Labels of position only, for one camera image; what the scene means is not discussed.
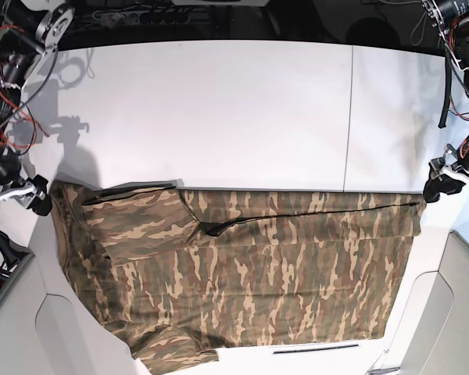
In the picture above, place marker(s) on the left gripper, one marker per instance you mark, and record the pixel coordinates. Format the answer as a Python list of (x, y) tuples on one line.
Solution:
[(448, 174)]

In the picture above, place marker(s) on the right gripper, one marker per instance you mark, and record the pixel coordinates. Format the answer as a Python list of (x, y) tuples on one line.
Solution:
[(33, 194)]

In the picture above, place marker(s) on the camouflage T-shirt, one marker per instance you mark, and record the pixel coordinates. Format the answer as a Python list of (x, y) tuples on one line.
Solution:
[(177, 274)]

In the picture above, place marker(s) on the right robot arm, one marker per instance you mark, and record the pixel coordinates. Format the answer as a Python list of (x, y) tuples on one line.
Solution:
[(27, 37)]

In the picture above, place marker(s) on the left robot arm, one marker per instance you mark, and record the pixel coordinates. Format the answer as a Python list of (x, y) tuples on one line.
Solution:
[(452, 21)]

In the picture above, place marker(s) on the black power strip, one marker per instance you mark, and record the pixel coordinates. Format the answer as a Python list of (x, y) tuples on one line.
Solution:
[(144, 17)]

